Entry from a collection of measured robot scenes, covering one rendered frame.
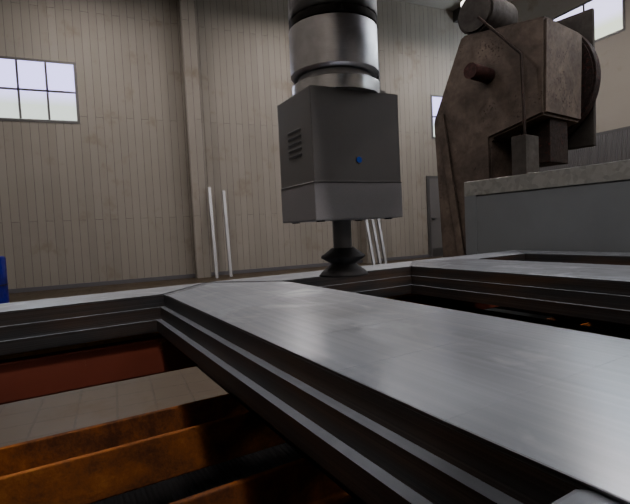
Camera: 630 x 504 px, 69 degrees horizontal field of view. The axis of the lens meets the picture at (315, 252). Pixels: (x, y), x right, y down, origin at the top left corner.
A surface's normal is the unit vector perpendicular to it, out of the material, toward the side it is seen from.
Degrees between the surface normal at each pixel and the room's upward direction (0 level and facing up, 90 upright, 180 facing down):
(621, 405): 1
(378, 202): 90
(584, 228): 90
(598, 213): 90
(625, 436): 1
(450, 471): 0
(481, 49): 90
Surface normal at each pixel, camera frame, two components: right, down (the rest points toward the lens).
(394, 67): 0.40, 0.03
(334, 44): 0.04, 0.06
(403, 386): -0.05, -1.00
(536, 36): -0.80, 0.07
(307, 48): -0.55, 0.07
